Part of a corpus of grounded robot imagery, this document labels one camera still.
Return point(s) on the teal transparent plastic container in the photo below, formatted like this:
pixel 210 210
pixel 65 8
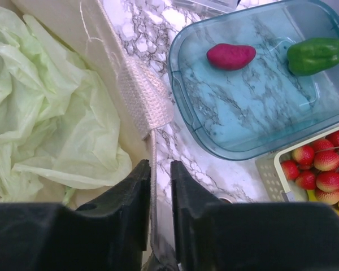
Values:
pixel 238 115

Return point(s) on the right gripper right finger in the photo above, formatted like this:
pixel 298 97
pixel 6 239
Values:
pixel 213 235

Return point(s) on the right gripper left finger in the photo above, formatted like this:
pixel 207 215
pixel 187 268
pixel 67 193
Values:
pixel 107 233

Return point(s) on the green bell pepper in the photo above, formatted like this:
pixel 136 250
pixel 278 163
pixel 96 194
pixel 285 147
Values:
pixel 312 56

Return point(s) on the beige canvas tote bag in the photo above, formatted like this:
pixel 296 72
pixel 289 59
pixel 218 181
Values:
pixel 140 98

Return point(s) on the purple sweet potato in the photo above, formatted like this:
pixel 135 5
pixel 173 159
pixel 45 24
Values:
pixel 230 57

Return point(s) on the green plastic grocery bag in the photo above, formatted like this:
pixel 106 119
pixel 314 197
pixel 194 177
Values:
pixel 59 129

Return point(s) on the pale green plastic basket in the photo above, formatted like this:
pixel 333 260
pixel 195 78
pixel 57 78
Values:
pixel 278 188

